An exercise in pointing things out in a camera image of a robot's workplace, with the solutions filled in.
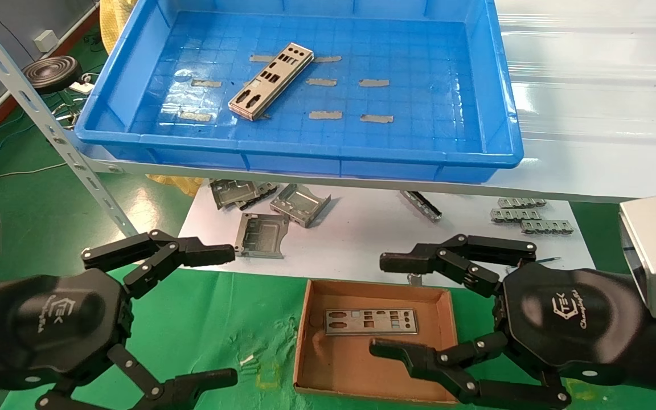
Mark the silver connector shield strip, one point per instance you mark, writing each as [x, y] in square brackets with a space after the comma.
[515, 214]
[547, 226]
[521, 202]

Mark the flat grey metal frame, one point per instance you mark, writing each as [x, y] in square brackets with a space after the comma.
[248, 242]

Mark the small silver binder clip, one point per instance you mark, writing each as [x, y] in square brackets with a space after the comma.
[414, 279]

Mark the narrow metal clip strip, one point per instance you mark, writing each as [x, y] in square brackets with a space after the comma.
[420, 205]

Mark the white wall socket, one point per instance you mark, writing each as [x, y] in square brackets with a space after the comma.
[45, 41]

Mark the blue plastic tray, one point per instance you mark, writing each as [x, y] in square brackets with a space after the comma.
[419, 142]

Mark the green cloth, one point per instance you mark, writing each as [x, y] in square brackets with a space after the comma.
[220, 319]

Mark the dark perforated metal bracket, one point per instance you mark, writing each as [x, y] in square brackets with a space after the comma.
[265, 189]

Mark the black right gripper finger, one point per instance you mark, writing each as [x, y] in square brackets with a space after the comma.
[402, 350]
[413, 259]

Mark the black round stand base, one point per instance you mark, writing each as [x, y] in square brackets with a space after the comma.
[52, 73]

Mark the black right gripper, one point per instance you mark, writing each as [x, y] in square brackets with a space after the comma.
[573, 324]

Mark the white paper sheet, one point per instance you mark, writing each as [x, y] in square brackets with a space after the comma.
[362, 239]

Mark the grey metal cage part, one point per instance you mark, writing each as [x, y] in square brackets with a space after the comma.
[299, 204]

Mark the thin black pen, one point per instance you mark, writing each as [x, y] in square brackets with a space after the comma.
[550, 260]

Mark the white power strip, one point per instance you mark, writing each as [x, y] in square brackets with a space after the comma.
[82, 87]

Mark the slotted grey shelf post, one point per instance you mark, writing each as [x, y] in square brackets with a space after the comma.
[37, 108]

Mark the brown cardboard box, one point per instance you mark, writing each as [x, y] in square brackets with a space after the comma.
[351, 364]

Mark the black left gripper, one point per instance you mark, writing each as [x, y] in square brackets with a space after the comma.
[54, 324]

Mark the grey metal shelf beam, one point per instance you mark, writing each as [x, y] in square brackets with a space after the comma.
[111, 167]

